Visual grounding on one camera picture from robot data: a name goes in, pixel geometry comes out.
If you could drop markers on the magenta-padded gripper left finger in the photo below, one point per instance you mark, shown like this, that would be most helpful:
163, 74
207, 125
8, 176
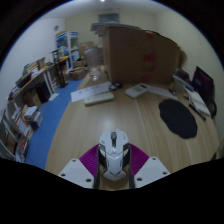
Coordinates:
75, 171

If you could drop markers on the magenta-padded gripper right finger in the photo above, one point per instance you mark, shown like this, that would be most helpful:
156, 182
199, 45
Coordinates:
151, 170

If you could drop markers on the white gaming computer mouse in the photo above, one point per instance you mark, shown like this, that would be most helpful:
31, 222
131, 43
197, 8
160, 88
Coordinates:
113, 156

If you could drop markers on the black scalloped mouse pad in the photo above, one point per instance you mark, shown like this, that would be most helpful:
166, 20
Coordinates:
178, 118

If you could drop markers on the low shelf unit with books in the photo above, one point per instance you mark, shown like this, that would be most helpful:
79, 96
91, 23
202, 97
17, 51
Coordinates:
20, 126

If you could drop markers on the black marker pen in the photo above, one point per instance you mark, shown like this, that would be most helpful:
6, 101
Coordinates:
197, 112

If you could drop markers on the white oblong plastic device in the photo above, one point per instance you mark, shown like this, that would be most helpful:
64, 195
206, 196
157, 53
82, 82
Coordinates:
99, 98

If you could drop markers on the white paper sheet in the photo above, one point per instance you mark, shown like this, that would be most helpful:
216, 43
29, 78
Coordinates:
161, 91
81, 94

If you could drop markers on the white book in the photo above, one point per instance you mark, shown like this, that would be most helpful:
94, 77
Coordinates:
199, 101

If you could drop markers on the black office chair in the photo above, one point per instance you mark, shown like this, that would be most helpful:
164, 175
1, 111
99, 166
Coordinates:
212, 109

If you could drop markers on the small black round object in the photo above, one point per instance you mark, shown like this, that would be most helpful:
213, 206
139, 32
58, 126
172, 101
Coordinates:
115, 86

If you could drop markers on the blue book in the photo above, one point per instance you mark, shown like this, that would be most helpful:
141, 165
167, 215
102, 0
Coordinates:
182, 81

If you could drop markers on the open cardboard box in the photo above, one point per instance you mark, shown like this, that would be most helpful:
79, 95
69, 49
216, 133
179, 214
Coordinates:
77, 73

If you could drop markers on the clear plastic water jug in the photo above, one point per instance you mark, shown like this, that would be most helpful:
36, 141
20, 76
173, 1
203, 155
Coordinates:
94, 63

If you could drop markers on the large brown cardboard box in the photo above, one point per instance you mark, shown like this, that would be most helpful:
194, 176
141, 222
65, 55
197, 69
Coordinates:
133, 55

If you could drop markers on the blue white display cabinet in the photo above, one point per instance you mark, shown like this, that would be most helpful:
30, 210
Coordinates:
66, 45

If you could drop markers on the round wall clock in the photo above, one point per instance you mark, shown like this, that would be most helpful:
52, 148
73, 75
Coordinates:
56, 28

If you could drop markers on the wall air vent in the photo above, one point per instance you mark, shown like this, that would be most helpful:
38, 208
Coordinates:
108, 18

